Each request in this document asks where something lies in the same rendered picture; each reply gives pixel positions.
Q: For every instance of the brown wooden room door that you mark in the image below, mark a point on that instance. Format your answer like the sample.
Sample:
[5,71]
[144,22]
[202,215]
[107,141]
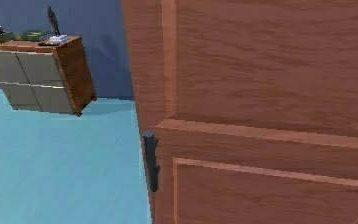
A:
[260,100]

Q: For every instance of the brown chest of drawers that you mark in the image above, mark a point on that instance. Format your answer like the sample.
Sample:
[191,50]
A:
[43,76]

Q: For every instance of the white flat book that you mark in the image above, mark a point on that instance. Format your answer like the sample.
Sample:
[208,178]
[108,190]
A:
[55,39]

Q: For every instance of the black slender statue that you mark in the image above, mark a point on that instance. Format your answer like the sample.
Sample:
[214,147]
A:
[53,20]

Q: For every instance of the green flat object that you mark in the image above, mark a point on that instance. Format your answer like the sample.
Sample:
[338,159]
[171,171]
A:
[33,35]

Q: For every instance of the olive box with black knob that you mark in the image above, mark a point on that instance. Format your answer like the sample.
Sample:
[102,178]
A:
[1,36]

